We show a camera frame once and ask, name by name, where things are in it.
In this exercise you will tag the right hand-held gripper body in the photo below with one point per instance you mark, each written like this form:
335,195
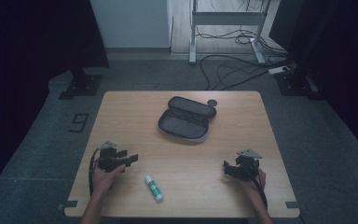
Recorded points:
247,166

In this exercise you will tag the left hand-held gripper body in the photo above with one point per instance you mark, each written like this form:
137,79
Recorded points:
108,157

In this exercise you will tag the person's right hand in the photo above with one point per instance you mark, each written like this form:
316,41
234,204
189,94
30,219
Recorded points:
254,186

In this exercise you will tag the person's left hand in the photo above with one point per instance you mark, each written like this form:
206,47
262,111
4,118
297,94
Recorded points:
104,180

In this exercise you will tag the white and green glue stick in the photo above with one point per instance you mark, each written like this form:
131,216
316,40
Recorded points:
154,188

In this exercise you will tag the open dark grey pencil case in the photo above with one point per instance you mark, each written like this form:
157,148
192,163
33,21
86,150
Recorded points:
183,123

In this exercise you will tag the grey tape piece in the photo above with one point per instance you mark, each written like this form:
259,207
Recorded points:
68,205

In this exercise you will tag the small round black disc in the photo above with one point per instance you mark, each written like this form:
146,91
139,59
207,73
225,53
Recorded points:
212,102

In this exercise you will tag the black stand base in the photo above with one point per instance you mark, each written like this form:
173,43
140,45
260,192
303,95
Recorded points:
82,85
295,84

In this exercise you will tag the white power strip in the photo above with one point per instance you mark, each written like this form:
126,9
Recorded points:
278,70

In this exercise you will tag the black curtain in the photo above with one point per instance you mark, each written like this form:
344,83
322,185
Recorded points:
28,62
338,62

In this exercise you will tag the white metal desk frame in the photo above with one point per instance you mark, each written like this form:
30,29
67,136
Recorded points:
227,18

